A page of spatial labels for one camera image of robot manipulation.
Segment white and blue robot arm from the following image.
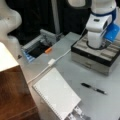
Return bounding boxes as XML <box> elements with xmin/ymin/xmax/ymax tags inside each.
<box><xmin>67</xmin><ymin>0</ymin><xmax>119</xmax><ymax>49</ymax></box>

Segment grey metal bin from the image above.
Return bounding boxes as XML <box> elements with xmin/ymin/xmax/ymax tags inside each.
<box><xmin>22</xmin><ymin>29</ymin><xmax>61</xmax><ymax>62</ymax></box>

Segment white spiral notebook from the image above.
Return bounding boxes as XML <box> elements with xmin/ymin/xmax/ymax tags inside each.
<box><xmin>33</xmin><ymin>68</ymin><xmax>81</xmax><ymax>120</ymax></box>

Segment grey compartment tray box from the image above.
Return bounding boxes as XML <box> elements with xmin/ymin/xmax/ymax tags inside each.
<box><xmin>71</xmin><ymin>35</ymin><xmax>120</xmax><ymax>75</ymax></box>

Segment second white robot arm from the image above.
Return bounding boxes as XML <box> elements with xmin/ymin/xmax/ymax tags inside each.
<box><xmin>0</xmin><ymin>0</ymin><xmax>22</xmax><ymax>72</ymax></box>

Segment black pen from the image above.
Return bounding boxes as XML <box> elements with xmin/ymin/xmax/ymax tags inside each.
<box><xmin>81</xmin><ymin>83</ymin><xmax>107</xmax><ymax>95</ymax></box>

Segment blue and white gripper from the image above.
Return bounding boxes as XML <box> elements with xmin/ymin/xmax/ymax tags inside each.
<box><xmin>86</xmin><ymin>15</ymin><xmax>120</xmax><ymax>49</ymax></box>

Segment brown wooden shelf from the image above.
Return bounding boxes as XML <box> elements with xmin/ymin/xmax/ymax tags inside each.
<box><xmin>0</xmin><ymin>66</ymin><xmax>40</xmax><ymax>120</ymax></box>

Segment metal binder clips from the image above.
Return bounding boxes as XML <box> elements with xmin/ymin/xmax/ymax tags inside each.
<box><xmin>66</xmin><ymin>106</ymin><xmax>91</xmax><ymax>120</ymax></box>

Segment white cable with inline box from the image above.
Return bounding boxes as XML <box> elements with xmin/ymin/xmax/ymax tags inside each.
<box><xmin>26</xmin><ymin>28</ymin><xmax>88</xmax><ymax>85</ymax></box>

